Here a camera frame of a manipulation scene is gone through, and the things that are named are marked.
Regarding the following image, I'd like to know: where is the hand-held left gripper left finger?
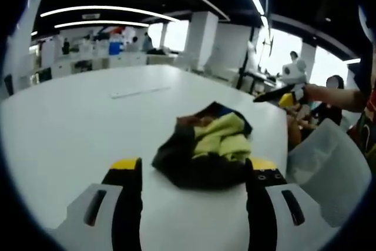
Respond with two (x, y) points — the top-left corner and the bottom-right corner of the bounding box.
(48, 156), (145, 251)

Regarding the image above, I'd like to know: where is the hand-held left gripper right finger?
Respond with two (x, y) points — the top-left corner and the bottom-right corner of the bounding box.
(244, 157), (333, 251)

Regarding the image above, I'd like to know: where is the black and yellow garment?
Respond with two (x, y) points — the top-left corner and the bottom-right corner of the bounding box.
(151, 101), (254, 190)

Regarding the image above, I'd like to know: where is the person's right hand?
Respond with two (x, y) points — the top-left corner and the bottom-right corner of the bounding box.
(304, 83), (327, 104)

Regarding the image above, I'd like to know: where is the person's colourful shirt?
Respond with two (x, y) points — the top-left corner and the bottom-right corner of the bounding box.
(346, 85), (376, 159)

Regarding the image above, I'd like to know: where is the white pillar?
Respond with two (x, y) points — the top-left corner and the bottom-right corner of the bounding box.
(184, 11), (220, 71)

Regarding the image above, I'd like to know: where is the white strip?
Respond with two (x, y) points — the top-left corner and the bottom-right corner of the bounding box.
(110, 86), (172, 99)

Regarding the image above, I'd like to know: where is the black office chair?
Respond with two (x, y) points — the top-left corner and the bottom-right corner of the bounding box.
(4, 73), (15, 96)

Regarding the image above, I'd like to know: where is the blue container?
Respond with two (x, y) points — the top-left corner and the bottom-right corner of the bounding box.
(109, 40), (123, 56)

